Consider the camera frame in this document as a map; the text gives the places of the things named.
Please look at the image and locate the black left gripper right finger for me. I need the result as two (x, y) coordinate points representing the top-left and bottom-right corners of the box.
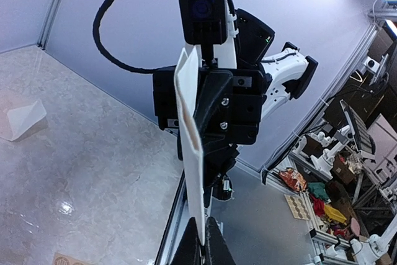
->
(204, 217), (236, 265)

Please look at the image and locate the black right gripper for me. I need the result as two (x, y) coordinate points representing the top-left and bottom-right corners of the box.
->
(153, 66), (266, 166)

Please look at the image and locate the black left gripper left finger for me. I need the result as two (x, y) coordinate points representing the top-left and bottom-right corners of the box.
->
(170, 217), (202, 265)

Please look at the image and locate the cream letter with ornate border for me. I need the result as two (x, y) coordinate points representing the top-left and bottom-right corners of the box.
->
(174, 45), (205, 245)

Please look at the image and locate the pink envelope with cream flap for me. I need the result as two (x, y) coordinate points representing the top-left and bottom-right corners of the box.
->
(1, 89), (47, 141)

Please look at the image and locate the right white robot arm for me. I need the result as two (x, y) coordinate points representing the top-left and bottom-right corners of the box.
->
(181, 3), (318, 164)

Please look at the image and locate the brown seal sticker sheet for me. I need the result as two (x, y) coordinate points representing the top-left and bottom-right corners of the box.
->
(52, 252), (92, 265)

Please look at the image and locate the cluttered shelf of parts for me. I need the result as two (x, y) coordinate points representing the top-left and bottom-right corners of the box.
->
(275, 20), (396, 264)

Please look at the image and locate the front aluminium rail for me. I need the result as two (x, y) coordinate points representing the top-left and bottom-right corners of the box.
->
(153, 162), (270, 265)

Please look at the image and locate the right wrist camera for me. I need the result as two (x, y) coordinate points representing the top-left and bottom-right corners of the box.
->
(179, 0), (227, 45)

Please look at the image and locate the right aluminium frame post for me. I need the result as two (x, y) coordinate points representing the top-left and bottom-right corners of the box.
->
(37, 0), (62, 50)

